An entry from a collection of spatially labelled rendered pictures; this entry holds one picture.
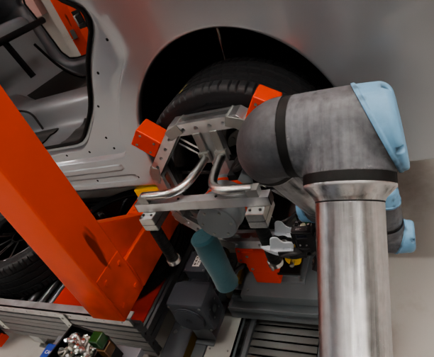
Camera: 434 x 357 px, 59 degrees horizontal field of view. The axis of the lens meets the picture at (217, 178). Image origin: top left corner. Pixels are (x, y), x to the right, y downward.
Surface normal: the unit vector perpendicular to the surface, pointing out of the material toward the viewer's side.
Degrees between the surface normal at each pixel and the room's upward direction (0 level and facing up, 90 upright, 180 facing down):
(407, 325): 0
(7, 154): 90
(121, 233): 90
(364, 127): 59
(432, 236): 0
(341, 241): 45
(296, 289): 0
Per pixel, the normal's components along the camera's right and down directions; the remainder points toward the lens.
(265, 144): -0.57, 0.23
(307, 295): -0.35, -0.78
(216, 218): -0.32, 0.62
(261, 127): -0.66, -0.16
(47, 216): 0.88, -0.08
